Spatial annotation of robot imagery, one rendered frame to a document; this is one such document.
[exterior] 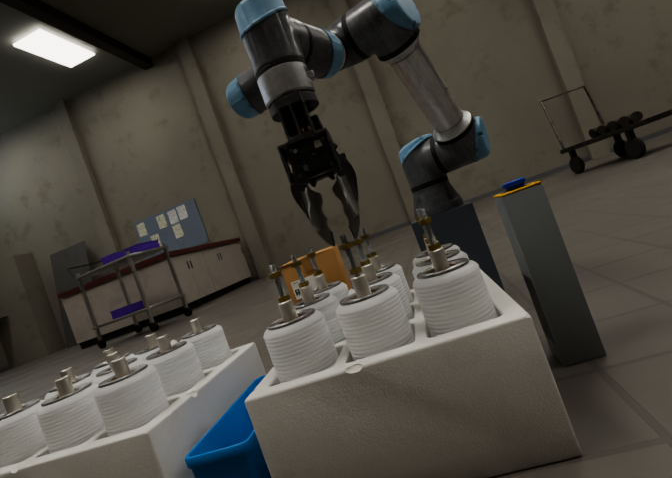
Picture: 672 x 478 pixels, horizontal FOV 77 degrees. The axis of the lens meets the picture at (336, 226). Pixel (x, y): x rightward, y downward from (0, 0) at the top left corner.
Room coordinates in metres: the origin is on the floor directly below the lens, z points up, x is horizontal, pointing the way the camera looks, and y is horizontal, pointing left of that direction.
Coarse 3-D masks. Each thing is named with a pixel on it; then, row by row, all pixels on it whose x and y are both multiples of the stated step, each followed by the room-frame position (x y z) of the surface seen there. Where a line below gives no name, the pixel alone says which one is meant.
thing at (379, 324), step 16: (352, 304) 0.58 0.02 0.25; (368, 304) 0.57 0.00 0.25; (384, 304) 0.57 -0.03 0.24; (400, 304) 0.60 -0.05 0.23; (352, 320) 0.58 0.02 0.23; (368, 320) 0.57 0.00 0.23; (384, 320) 0.57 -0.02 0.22; (400, 320) 0.58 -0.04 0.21; (352, 336) 0.59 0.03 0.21; (368, 336) 0.57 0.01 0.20; (384, 336) 0.57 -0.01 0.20; (400, 336) 0.58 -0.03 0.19; (352, 352) 0.60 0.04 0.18; (368, 352) 0.57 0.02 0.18
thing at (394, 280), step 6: (390, 276) 0.71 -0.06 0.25; (396, 276) 0.71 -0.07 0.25; (378, 282) 0.69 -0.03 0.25; (384, 282) 0.69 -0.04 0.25; (390, 282) 0.69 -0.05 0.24; (396, 282) 0.70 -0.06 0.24; (396, 288) 0.70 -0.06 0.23; (402, 288) 0.71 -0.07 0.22; (348, 294) 0.73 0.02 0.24; (402, 294) 0.71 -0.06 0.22; (402, 300) 0.70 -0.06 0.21; (408, 306) 0.71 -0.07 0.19; (408, 312) 0.70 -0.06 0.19; (408, 318) 0.70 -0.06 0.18
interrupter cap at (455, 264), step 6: (462, 258) 0.60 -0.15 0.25; (450, 264) 0.61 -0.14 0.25; (456, 264) 0.58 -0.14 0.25; (462, 264) 0.56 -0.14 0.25; (426, 270) 0.62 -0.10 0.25; (432, 270) 0.61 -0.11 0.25; (444, 270) 0.56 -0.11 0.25; (450, 270) 0.56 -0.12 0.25; (420, 276) 0.58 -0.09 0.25; (426, 276) 0.57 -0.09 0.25; (432, 276) 0.56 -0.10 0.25
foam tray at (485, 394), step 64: (512, 320) 0.51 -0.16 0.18; (320, 384) 0.56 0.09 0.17; (384, 384) 0.54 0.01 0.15; (448, 384) 0.53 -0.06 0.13; (512, 384) 0.51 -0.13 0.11; (320, 448) 0.56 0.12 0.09; (384, 448) 0.55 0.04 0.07; (448, 448) 0.53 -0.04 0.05; (512, 448) 0.52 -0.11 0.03; (576, 448) 0.51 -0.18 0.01
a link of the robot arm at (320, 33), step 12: (312, 36) 0.63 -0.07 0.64; (324, 36) 0.66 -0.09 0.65; (312, 48) 0.63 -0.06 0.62; (324, 48) 0.65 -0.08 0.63; (336, 48) 0.68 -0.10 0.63; (312, 60) 0.64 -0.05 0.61; (324, 60) 0.66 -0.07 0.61; (336, 60) 0.69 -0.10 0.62; (324, 72) 0.69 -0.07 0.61; (336, 72) 0.72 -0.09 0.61
